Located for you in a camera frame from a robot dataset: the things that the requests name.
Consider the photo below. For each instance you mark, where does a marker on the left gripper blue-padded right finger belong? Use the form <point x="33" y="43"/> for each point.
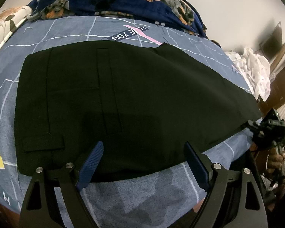
<point x="233" y="198"/>

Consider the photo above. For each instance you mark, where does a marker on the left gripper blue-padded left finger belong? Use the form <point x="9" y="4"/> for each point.
<point x="40" y="207"/>

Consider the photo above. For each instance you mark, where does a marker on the black pants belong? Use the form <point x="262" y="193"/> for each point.
<point x="142" y="104"/>

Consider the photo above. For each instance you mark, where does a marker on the dark wooden cabinet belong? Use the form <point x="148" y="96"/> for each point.
<point x="277" y="94"/>

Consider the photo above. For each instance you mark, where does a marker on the dark wall-mounted television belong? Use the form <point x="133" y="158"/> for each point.
<point x="271" y="46"/>

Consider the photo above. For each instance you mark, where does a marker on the white floral pillow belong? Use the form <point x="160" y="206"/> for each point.
<point x="10" y="20"/>

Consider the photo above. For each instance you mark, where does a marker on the white crumpled cloth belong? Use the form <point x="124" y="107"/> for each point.
<point x="255" y="69"/>

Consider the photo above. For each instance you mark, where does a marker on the navy floral blanket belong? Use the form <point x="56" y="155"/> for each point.
<point x="177" y="14"/>

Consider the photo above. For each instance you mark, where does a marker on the person's right hand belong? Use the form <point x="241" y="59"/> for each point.
<point x="275" y="160"/>

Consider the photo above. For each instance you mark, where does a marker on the blue grid-pattern bed sheet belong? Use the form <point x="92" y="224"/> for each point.
<point x="157" y="200"/>

